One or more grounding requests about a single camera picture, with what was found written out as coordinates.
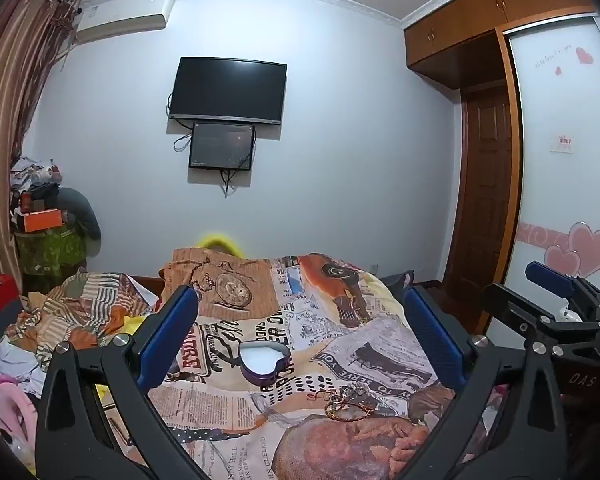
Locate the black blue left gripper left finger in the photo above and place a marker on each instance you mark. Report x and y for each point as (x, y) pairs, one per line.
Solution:
(73, 437)

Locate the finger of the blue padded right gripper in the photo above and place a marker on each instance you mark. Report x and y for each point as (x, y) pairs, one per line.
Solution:
(547, 274)

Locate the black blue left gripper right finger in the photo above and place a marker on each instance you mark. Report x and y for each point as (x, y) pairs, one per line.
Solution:
(506, 420)

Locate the pile of jewelry rings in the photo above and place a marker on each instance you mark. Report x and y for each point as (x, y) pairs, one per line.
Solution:
(350, 399)

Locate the purple heart-shaped tin box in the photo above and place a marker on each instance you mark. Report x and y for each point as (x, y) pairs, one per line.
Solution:
(262, 361)

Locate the brown wooden door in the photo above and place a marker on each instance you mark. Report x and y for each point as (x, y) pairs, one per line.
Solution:
(482, 202)

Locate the striped patchwork blanket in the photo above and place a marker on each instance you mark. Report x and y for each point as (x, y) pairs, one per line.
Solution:
(85, 310)

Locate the green camouflage covered stand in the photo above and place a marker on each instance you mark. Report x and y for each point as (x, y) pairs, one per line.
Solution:
(49, 252)

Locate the newspaper print duvet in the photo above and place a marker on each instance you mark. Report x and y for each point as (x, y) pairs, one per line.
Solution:
(357, 400)

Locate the grey jacket on stand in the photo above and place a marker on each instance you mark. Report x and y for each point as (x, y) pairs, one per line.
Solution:
(78, 212)

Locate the yellow object behind bed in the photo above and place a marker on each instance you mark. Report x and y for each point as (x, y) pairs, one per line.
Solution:
(220, 243)

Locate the orange box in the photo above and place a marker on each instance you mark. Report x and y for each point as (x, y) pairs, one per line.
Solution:
(41, 220)

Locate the white sliding wardrobe door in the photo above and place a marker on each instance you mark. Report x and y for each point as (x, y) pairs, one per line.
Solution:
(557, 70)

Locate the brown wooden wardrobe cabinets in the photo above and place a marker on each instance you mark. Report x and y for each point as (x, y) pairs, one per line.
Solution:
(457, 45)

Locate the striped brown curtain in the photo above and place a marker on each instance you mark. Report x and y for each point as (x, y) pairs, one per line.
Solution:
(31, 34)

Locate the small black wall monitor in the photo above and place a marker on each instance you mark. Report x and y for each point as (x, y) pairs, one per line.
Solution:
(221, 146)

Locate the large black wall television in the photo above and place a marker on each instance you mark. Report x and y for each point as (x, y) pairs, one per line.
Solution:
(229, 89)

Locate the white wall air conditioner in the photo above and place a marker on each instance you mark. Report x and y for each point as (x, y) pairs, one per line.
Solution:
(121, 17)

